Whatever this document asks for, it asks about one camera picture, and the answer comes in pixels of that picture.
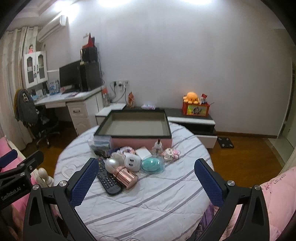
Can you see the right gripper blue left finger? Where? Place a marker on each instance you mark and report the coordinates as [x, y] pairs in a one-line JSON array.
[[50, 212]]

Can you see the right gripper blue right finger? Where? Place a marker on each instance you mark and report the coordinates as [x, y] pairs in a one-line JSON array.
[[252, 222]]

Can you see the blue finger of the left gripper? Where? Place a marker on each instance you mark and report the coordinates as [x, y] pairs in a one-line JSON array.
[[8, 158], [27, 166]]

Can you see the black tv remote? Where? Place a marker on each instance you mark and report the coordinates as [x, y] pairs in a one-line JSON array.
[[108, 181]]

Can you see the clear dental flosser box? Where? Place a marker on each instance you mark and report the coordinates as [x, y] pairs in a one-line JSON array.
[[97, 143]]

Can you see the rose gold metal canister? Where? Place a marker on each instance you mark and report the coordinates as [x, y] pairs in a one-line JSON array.
[[125, 177]]

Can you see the white astronaut figure lamp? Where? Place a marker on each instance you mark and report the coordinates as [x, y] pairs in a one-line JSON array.
[[116, 159]]

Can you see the white cube power adapter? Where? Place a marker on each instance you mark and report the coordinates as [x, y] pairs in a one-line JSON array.
[[132, 162]]

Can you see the pink white block kitty figure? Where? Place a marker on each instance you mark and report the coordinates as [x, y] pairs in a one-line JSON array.
[[170, 154]]

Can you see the white square box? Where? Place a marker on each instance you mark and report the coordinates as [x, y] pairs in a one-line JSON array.
[[143, 153]]

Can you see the teal ball clear dome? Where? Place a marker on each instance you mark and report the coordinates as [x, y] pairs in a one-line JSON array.
[[153, 165]]

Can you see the clear glass perfume bottle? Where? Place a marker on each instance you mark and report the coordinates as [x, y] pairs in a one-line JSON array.
[[157, 149]]

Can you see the black hair clip with flowers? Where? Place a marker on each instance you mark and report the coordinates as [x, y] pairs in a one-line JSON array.
[[103, 153]]

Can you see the black office chair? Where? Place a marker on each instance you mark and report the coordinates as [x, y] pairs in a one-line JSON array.
[[43, 125]]

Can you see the pink blanket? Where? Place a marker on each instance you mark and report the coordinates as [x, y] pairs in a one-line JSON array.
[[279, 195]]

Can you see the grey jacket on chair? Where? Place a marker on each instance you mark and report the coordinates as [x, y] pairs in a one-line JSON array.
[[24, 108]]

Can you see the white computer desk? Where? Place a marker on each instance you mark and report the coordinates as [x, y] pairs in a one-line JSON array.
[[82, 107]]

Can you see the black bathroom scale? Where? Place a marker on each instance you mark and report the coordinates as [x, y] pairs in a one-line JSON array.
[[225, 143]]

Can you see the round table striped cloth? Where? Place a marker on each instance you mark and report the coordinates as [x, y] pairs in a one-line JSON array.
[[163, 206]]

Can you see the white glass door cabinet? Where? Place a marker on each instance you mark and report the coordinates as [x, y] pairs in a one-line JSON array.
[[34, 69]]

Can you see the black computer monitor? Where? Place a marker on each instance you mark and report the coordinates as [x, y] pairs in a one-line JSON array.
[[69, 76]]

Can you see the orange lid bottle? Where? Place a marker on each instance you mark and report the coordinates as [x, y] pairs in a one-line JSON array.
[[105, 96]]

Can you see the black white tv cabinet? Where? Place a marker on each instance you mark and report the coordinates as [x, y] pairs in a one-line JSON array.
[[202, 127]]

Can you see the black computer tower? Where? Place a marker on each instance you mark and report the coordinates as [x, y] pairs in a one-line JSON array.
[[90, 76]]

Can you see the orange snack bag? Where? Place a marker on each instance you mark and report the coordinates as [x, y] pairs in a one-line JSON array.
[[131, 100]]

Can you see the red cartoon storage crate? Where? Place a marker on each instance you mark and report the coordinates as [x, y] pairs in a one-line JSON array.
[[200, 110]]

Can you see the black speaker box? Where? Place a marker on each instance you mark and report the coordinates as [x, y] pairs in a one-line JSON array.
[[89, 54]]

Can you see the tissue packet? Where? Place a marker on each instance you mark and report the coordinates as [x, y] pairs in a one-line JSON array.
[[148, 107]]

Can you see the white air conditioner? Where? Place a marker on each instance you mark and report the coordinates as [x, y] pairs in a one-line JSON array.
[[52, 27]]

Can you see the orange octopus plush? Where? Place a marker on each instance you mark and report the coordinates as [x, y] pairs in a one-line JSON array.
[[191, 98]]

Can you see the white wall power strip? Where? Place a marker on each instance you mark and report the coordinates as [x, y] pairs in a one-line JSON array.
[[121, 82]]

